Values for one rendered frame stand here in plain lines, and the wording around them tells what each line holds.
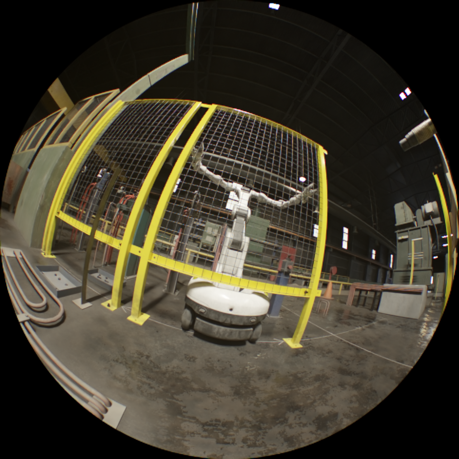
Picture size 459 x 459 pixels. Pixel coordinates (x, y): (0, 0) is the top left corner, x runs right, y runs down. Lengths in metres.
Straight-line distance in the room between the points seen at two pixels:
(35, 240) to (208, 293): 1.72
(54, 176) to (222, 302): 1.83
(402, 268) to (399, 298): 1.02
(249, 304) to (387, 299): 3.09
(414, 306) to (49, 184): 5.04
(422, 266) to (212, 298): 4.10
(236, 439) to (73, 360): 0.57
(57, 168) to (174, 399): 1.86
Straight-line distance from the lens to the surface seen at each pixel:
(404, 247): 4.35
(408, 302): 3.43
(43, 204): 1.79
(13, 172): 3.32
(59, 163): 1.81
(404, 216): 4.61
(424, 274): 4.13
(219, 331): 0.87
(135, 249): 0.98
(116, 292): 1.04
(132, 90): 2.61
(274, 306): 1.73
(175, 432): 0.56
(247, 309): 0.84
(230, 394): 0.69
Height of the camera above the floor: 0.53
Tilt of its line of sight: 12 degrees up
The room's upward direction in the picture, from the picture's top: 15 degrees clockwise
